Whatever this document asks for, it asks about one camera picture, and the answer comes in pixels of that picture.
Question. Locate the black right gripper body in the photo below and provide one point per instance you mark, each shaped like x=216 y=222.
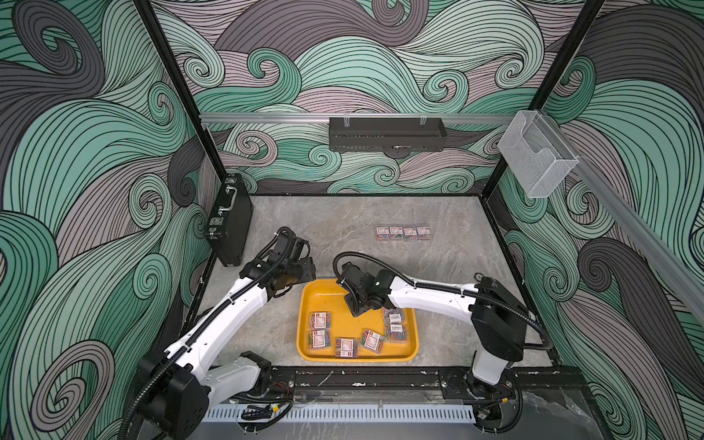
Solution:
x=357 y=304

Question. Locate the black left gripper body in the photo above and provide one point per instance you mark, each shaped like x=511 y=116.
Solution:
x=300 y=272

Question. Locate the paper clip box four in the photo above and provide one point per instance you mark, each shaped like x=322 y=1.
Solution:
x=320 y=320

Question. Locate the paper clip box eleven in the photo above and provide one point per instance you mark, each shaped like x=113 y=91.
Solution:
x=383 y=232

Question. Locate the paper clip box three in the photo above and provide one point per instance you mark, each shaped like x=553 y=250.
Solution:
x=396 y=232

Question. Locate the paper clip box one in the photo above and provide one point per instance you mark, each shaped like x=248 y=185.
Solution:
x=410 y=232

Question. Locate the paper clip box two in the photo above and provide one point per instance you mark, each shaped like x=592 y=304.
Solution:
x=423 y=232

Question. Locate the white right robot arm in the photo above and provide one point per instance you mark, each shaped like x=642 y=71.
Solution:
x=503 y=325

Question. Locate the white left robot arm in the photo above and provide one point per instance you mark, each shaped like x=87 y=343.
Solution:
x=177 y=386

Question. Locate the paper clip box nine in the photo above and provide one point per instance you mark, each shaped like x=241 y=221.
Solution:
x=394 y=316

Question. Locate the paper clip box eight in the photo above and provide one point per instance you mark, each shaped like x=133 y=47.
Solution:
x=372 y=341

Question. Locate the paper clip box ten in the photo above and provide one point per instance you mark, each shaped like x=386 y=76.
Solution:
x=396 y=333

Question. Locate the paper clip box seven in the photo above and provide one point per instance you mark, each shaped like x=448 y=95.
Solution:
x=346 y=348

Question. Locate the paper clip box six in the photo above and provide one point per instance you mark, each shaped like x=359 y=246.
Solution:
x=319 y=339

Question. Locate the yellow plastic tray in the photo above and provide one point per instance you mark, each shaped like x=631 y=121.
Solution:
x=327 y=296

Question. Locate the black briefcase with metal handle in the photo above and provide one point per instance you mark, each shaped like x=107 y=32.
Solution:
x=229 y=221

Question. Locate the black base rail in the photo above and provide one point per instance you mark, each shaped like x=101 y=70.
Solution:
x=450 y=383

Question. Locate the white slotted cable duct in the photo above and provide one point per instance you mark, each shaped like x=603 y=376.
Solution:
x=455 y=414

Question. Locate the black wall-mounted shelf tray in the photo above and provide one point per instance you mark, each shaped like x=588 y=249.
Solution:
x=390 y=135

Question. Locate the black corner frame post left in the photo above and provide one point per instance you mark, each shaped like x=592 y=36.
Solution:
x=159 y=41

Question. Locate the black corner frame post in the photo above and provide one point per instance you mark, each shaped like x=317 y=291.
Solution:
x=559 y=66
x=159 y=41

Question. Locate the clear acrylic wall holder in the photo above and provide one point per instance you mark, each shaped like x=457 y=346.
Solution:
x=537 y=152

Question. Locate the aluminium wall rail right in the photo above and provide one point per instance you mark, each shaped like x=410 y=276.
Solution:
x=621 y=186

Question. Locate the black corner frame post right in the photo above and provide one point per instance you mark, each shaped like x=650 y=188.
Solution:
x=559 y=66

